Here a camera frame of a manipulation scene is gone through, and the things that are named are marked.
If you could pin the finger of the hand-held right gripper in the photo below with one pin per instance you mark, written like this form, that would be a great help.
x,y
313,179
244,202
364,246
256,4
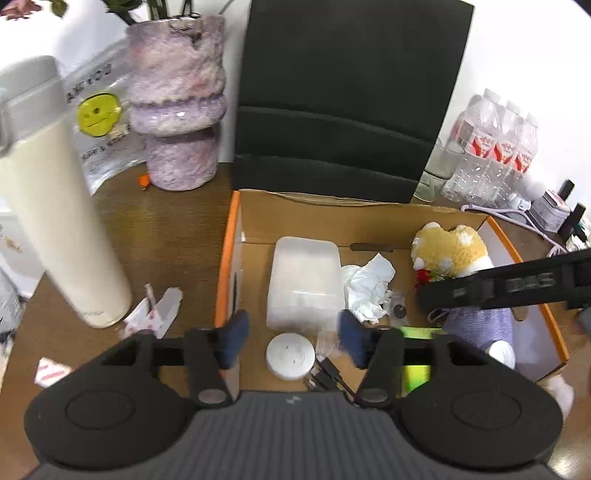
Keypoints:
x,y
436,291

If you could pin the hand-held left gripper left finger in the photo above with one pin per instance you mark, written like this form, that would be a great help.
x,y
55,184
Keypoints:
x,y
235,337

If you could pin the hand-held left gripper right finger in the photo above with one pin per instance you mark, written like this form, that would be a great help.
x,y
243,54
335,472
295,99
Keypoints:
x,y
355,337

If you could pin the small dark bagged item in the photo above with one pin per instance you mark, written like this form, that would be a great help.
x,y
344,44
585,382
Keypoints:
x,y
398,308

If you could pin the purple fabric-covered bottle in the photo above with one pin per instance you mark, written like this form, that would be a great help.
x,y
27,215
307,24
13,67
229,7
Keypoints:
x,y
480,327

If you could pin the white round device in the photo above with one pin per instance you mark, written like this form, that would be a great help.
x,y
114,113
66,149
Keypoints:
x,y
291,355

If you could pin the bright green object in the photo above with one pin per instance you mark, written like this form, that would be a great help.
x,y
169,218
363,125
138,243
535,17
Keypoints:
x,y
415,376

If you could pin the cardboard box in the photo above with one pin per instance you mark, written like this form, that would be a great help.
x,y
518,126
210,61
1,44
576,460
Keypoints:
x,y
300,217

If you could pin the red artificial rose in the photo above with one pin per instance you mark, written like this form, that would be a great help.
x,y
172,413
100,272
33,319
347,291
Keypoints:
x,y
424,277

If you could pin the yellow white plush toy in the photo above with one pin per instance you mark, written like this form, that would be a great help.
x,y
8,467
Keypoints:
x,y
452,249

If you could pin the crumpled white tissue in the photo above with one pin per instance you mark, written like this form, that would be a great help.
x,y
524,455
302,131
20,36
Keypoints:
x,y
367,286

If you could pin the translucent plastic container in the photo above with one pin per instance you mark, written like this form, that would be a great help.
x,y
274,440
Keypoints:
x,y
304,281

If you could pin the small grey tin box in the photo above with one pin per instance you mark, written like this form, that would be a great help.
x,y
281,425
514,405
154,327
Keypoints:
x,y
549,210

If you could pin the small white bottle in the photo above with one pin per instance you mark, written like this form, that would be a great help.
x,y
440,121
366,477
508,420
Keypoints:
x,y
531,194

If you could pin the clear glass jar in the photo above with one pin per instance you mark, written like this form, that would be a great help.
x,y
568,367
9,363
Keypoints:
x,y
434,180

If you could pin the wooden desk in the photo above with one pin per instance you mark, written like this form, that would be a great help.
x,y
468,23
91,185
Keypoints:
x,y
175,240

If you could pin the white soft object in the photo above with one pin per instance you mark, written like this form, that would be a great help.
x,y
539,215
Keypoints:
x,y
562,394

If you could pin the pack of water bottles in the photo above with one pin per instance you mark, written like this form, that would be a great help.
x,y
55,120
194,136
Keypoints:
x,y
489,157

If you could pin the small orange object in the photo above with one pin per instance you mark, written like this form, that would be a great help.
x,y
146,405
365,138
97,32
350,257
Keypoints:
x,y
144,180

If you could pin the flat red white packet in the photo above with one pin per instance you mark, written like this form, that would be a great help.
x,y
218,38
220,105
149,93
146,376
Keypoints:
x,y
53,371

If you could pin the cream thermos bottle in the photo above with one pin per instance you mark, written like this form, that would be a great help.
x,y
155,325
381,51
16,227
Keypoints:
x,y
60,221

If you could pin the clear smiley plastic bag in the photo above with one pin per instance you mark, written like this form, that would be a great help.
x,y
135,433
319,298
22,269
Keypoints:
x,y
104,152

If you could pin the black chair back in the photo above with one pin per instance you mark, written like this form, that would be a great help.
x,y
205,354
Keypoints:
x,y
346,83

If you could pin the grey plastic bag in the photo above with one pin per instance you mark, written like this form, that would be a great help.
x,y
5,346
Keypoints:
x,y
9,300

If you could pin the white paper box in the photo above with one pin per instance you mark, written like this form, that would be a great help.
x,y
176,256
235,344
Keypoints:
x,y
18,240

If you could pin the purple marbled vase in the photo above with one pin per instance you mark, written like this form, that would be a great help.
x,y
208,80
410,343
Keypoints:
x,y
178,106

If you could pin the artificial flower bouquet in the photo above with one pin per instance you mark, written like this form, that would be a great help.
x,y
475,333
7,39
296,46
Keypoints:
x,y
124,9

